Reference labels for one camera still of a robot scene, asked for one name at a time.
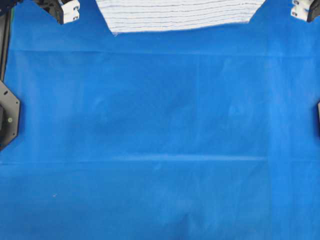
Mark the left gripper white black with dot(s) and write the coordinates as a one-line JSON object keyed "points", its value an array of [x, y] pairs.
{"points": [[64, 11]]}

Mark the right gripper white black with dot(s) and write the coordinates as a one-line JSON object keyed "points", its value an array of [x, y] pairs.
{"points": [[305, 10]]}

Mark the white blue striped towel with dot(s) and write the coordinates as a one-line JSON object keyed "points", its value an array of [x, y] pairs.
{"points": [[136, 16]]}

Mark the blue table cloth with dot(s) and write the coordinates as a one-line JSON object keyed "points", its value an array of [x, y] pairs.
{"points": [[208, 134]]}

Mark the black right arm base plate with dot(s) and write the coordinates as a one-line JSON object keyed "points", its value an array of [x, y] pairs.
{"points": [[318, 116]]}

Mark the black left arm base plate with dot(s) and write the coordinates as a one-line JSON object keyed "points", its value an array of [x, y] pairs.
{"points": [[9, 116]]}

